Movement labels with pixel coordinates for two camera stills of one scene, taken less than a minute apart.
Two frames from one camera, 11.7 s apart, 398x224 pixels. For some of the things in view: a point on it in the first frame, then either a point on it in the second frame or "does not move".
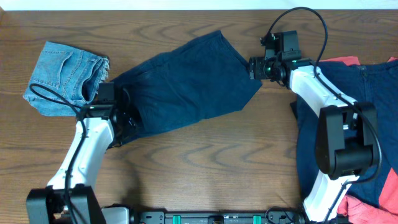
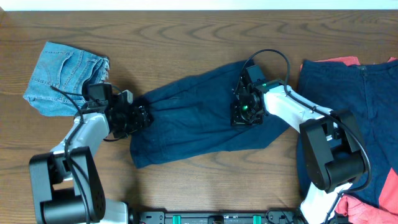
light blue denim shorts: [64, 78] does not move
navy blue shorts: [188, 84] -> [193, 114]
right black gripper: [255, 71] -> [236, 119]
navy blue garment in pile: [376, 83] does not move
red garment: [352, 210] does not move
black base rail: [220, 217] does not move
